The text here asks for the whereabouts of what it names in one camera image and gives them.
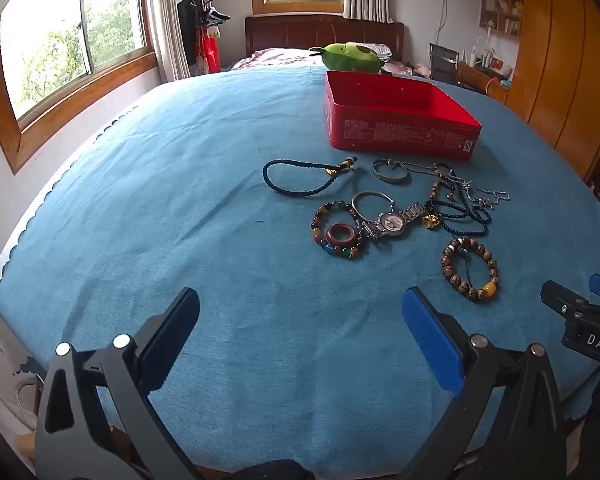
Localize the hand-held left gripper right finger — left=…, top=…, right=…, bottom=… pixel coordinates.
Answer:
left=401, top=286, right=568, bottom=480

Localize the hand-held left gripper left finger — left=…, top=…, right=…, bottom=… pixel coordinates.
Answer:
left=34, top=287, right=202, bottom=480

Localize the silver wristwatch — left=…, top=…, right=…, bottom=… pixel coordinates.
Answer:
left=362, top=201, right=429, bottom=240

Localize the silver chain necklace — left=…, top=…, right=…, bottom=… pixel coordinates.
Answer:
left=394, top=160, right=511, bottom=209

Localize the red tin box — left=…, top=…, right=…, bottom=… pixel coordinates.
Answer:
left=323, top=70, right=482, bottom=162

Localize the blue blanket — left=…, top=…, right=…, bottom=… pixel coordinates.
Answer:
left=0, top=57, right=600, bottom=478

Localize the large thin silver bangle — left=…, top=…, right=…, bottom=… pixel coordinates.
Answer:
left=351, top=191, right=397, bottom=223

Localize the small silver bangle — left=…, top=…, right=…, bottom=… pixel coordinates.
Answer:
left=371, top=158, right=411, bottom=184

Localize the wooden wardrobe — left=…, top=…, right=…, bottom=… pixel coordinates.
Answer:
left=504, top=0, right=600, bottom=182

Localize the wooden desk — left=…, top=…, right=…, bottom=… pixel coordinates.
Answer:
left=456, top=59, right=514, bottom=105

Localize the black office chair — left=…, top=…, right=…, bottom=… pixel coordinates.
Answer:
left=428, top=43, right=460, bottom=84

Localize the patterned pillow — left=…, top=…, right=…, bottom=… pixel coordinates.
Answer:
left=365, top=42, right=394, bottom=62

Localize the green plush toy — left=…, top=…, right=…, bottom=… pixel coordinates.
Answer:
left=308, top=42, right=385, bottom=74

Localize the pink bedding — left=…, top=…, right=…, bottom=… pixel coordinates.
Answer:
left=231, top=47, right=327, bottom=72

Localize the coat rack with clothes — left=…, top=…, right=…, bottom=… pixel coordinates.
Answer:
left=176, top=0, right=234, bottom=79

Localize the white curtain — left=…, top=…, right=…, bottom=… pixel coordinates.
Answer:
left=146, top=0, right=192, bottom=82

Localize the dark wooden headboard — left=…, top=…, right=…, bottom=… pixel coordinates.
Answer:
left=245, top=15, right=405, bottom=64

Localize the brown wooden bead bracelet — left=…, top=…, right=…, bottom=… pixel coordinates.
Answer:
left=441, top=236, right=500, bottom=302

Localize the black bead necklace gold pendant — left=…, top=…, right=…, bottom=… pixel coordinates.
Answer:
left=421, top=185, right=492, bottom=237

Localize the reddish brown stone ring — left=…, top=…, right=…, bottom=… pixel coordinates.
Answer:
left=326, top=222, right=362, bottom=248

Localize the brown and black bead bracelet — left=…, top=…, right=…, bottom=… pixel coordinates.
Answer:
left=427, top=161, right=462, bottom=211

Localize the multicolour bead bracelet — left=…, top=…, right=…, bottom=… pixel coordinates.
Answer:
left=311, top=201, right=365, bottom=261

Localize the blue braided cord bracelet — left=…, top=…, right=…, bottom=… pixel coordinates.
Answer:
left=262, top=157, right=358, bottom=197

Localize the wooden wall shelf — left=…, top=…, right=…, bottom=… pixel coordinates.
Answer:
left=478, top=0, right=524, bottom=39

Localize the large wooden frame window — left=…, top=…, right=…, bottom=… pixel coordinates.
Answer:
left=0, top=0, right=159, bottom=175

